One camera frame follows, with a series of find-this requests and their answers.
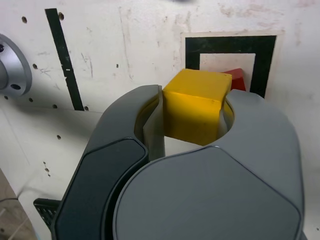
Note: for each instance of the black perforated plastic tray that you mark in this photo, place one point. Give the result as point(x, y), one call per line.
point(45, 210)

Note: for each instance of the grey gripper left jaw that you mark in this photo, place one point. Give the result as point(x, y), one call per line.
point(100, 175)

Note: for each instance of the black tape strip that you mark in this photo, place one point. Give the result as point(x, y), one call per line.
point(65, 62)

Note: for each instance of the yellow cube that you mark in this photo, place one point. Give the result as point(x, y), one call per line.
point(192, 110)

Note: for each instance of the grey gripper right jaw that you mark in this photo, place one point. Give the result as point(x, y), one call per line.
point(212, 195)

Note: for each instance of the black tape square outline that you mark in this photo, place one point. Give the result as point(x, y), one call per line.
point(225, 43)

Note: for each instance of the red cube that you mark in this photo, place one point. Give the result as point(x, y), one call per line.
point(237, 80)

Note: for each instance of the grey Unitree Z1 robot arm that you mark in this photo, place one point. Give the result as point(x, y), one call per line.
point(12, 67)

